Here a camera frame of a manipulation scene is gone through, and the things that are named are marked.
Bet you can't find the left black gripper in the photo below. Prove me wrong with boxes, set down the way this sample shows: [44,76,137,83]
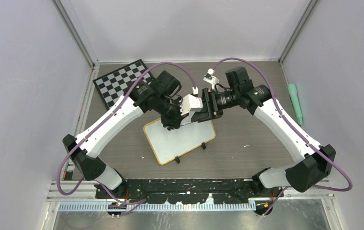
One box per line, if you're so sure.
[155,95,190,128]

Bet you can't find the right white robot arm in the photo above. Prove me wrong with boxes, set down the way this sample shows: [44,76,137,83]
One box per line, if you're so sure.
[191,67,336,197]

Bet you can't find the yellow framed whiteboard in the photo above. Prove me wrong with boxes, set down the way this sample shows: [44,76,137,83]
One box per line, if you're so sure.
[143,119,216,165]

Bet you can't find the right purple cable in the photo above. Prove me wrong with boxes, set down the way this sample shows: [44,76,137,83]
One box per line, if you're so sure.
[212,57,353,218]

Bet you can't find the aluminium frame rail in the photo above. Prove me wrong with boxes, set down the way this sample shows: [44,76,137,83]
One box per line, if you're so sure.
[45,179,337,213]

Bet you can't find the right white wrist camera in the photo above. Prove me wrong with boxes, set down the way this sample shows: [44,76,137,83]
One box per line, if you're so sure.
[203,69,219,90]

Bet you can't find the black white checkerboard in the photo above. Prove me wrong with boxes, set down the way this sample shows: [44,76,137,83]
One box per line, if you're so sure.
[93,59,148,110]

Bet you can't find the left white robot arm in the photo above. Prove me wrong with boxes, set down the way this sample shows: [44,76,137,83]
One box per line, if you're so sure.
[62,70,185,198]

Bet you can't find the mint green microphone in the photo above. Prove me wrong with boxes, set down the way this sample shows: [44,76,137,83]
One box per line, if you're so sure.
[287,83,303,126]

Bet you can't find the black whiteboard foot left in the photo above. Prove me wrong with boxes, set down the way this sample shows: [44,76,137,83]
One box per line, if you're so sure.
[174,156,181,164]

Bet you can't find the white whiteboard marker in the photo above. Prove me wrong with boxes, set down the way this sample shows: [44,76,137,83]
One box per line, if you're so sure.
[180,119,191,127]

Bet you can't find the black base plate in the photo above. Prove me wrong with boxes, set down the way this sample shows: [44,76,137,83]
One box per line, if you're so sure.
[95,178,282,205]

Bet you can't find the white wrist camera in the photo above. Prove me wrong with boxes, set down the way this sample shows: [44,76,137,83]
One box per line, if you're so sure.
[203,69,219,90]
[180,94,203,115]

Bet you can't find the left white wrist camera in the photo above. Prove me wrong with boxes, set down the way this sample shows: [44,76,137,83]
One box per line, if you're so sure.
[180,94,203,115]

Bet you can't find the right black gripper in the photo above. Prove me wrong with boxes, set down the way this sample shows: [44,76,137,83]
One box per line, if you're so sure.
[191,88,239,123]

